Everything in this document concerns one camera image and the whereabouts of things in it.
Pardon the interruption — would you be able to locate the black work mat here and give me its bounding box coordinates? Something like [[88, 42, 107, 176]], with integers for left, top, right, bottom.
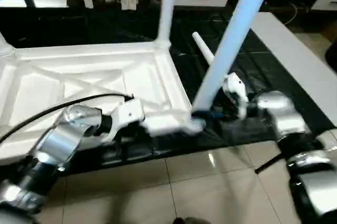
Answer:
[[0, 6, 337, 175]]

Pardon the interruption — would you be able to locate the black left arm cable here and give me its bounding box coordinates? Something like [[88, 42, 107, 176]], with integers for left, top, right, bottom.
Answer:
[[0, 93, 135, 145]]

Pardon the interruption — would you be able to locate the small white drawer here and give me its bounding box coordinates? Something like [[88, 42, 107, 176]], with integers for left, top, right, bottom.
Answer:
[[311, 0, 337, 12]]

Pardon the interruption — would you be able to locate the white plastic table top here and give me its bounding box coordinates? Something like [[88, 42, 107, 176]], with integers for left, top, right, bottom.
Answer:
[[0, 40, 207, 164]]

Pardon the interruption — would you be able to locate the white flat board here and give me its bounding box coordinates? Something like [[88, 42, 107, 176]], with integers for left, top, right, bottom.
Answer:
[[250, 11, 337, 117]]

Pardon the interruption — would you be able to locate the white plastic table leg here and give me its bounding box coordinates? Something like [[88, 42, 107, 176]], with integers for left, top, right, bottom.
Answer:
[[189, 0, 278, 125], [155, 0, 180, 47], [0, 32, 15, 59], [191, 31, 216, 67]]

